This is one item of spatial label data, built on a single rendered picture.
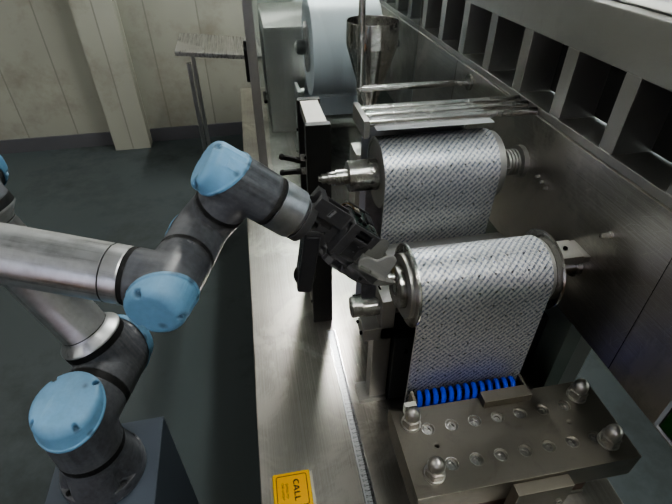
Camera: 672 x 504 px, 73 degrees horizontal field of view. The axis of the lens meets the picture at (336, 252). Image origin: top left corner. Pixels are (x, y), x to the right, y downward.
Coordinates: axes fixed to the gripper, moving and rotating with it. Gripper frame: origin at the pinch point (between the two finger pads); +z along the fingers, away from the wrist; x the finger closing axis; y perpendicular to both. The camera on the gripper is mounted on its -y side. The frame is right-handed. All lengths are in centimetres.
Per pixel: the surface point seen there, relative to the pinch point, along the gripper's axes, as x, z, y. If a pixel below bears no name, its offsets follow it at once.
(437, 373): -6.4, 20.5, -8.8
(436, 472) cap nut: -23.9, 16.3, -13.7
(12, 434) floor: 71, -21, -183
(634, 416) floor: 32, 181, -15
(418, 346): -6.4, 11.3, -5.1
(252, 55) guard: 96, -21, -2
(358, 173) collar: 22.3, -5.1, 6.5
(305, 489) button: -16.5, 9.2, -37.4
